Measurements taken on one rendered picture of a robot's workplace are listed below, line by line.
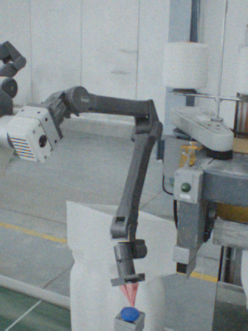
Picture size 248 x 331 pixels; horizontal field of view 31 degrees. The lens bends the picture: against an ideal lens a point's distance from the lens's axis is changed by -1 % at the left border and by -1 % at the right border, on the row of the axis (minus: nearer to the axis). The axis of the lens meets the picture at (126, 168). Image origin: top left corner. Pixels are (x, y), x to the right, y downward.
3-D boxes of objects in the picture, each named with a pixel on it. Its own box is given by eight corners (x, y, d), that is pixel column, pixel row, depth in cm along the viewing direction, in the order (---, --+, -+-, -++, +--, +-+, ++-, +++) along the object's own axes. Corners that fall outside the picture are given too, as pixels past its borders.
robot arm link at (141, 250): (109, 224, 152) (129, 224, 147) (131, 224, 161) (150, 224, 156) (108, 259, 151) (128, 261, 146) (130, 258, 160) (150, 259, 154)
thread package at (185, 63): (154, 89, 163) (156, 40, 158) (170, 84, 177) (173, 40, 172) (199, 93, 156) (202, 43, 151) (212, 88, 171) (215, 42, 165)
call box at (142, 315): (113, 333, 146) (113, 318, 145) (123, 320, 153) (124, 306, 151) (135, 340, 143) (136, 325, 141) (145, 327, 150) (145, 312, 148)
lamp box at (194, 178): (173, 199, 137) (175, 171, 134) (178, 194, 141) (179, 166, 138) (196, 204, 134) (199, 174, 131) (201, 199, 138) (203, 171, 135)
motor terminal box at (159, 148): (154, 166, 185) (156, 138, 181) (153, 159, 195) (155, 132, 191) (175, 166, 185) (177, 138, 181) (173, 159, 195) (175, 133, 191)
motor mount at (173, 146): (162, 176, 184) (163, 137, 179) (167, 172, 190) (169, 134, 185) (230, 189, 172) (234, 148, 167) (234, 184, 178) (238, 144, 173)
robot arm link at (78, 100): (139, 101, 170) (161, 97, 163) (142, 137, 170) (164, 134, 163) (47, 89, 135) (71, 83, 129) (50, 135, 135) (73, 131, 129)
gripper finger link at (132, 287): (123, 308, 150) (118, 280, 152) (143, 304, 147) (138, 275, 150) (115, 309, 143) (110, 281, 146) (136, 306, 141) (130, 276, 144)
